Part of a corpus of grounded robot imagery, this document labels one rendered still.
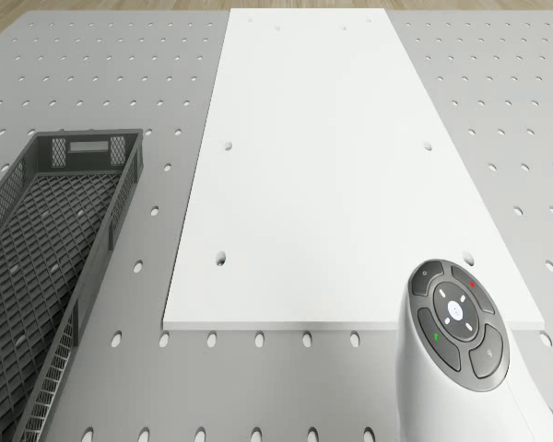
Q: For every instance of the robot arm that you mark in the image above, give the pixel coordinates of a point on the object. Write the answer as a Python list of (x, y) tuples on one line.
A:
[(442, 396)]

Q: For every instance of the white board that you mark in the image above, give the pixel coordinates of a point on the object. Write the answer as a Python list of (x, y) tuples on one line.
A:
[(327, 184)]

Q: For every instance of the dark grey basket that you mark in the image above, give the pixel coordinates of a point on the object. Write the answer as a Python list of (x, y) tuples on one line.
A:
[(41, 258)]

